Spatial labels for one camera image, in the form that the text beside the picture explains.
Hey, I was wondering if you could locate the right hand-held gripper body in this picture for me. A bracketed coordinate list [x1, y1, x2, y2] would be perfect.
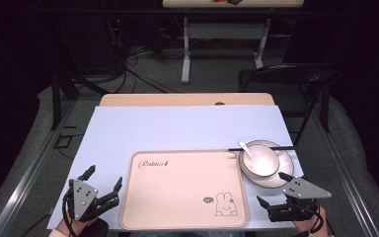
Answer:
[267, 177, 333, 222]

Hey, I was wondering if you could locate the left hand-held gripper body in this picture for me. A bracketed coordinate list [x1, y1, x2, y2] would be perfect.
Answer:
[66, 178, 120, 222]

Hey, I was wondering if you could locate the person's left hand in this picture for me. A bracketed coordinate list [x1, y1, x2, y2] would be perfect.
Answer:
[57, 216, 97, 237]

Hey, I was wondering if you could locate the person's right hand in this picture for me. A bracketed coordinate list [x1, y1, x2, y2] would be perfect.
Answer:
[292, 206, 329, 236]

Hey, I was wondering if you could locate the white ceramic bowl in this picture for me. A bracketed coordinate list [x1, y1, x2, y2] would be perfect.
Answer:
[242, 144, 280, 178]

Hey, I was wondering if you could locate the white ceramic spoon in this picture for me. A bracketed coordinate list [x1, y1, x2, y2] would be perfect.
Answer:
[237, 140, 257, 163]

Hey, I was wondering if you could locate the black chopsticks pair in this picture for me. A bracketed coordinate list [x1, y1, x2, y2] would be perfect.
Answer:
[227, 145, 297, 153]

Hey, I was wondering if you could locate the pink placemat with rabbit print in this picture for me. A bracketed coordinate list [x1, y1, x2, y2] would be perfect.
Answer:
[119, 149, 250, 231]

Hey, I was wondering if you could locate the pale lavender table sheet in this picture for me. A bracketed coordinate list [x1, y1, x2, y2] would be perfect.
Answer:
[46, 105, 305, 231]

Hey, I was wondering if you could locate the black metal stand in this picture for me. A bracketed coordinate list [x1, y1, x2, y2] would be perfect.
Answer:
[50, 70, 111, 131]

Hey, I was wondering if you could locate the black folding chair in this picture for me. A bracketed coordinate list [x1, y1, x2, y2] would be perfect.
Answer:
[238, 62, 342, 146]

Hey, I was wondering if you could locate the light wooden table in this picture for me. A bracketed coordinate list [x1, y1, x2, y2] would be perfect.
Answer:
[99, 92, 275, 107]

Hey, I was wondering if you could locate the dark equipment with red light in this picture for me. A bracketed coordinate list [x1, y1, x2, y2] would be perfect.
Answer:
[105, 14, 126, 68]

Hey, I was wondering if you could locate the light wooden desk top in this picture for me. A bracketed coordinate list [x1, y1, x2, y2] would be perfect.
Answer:
[162, 0, 305, 9]

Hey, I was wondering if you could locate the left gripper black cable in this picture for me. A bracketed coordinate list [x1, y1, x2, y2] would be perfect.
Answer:
[61, 192, 80, 237]

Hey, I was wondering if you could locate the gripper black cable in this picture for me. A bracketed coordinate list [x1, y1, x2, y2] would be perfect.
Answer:
[61, 192, 80, 237]
[309, 202, 326, 235]

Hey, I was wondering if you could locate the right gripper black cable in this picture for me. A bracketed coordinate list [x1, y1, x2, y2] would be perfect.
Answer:
[309, 202, 326, 235]

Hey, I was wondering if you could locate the black cable loop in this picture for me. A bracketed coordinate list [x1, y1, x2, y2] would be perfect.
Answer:
[53, 132, 85, 160]

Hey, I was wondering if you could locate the aluminium floor rail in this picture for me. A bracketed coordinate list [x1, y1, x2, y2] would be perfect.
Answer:
[0, 98, 77, 237]
[311, 104, 379, 237]

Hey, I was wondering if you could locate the bundle of black floor cables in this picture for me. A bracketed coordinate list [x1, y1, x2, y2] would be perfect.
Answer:
[110, 43, 179, 95]

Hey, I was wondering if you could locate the white metal desk frame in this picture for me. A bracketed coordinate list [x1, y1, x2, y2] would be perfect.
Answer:
[181, 17, 273, 85]

